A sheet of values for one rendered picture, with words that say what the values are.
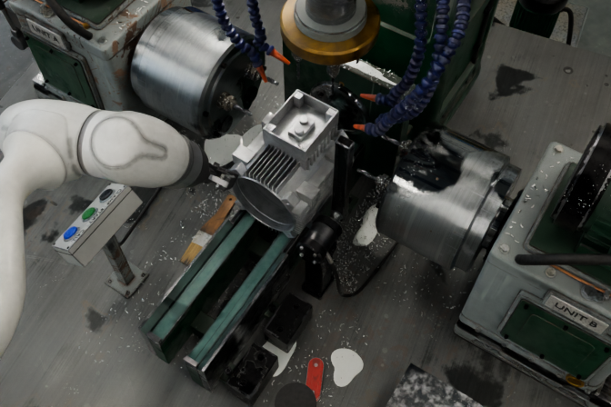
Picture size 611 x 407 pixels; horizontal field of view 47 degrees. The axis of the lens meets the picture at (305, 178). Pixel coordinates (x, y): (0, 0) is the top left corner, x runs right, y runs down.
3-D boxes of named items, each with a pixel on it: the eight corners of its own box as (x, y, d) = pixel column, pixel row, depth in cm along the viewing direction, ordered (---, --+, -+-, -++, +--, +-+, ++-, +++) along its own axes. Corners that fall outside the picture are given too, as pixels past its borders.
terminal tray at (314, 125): (295, 110, 148) (295, 87, 142) (339, 133, 145) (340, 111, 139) (262, 149, 143) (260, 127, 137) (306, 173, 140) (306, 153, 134)
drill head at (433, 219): (391, 151, 162) (404, 78, 141) (562, 235, 150) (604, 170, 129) (335, 232, 151) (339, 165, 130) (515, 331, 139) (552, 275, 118)
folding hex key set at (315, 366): (308, 359, 147) (309, 356, 146) (324, 361, 147) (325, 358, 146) (304, 402, 143) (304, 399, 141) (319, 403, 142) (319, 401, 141)
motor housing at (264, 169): (281, 143, 163) (279, 90, 147) (352, 183, 157) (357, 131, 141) (228, 206, 154) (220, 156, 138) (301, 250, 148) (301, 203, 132)
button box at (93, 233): (125, 199, 145) (109, 181, 142) (144, 202, 140) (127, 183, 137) (67, 263, 137) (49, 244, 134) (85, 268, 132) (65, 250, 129)
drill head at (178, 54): (163, 36, 182) (145, -42, 161) (282, 96, 171) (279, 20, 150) (97, 101, 170) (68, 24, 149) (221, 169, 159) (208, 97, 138)
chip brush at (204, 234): (224, 193, 170) (224, 191, 169) (243, 201, 168) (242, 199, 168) (178, 263, 159) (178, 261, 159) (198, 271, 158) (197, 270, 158)
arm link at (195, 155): (154, 119, 112) (171, 126, 118) (127, 170, 112) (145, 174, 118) (200, 144, 109) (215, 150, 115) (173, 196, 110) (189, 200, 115)
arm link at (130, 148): (200, 129, 110) (126, 116, 113) (153, 107, 95) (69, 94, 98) (185, 197, 109) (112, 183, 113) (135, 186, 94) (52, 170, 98)
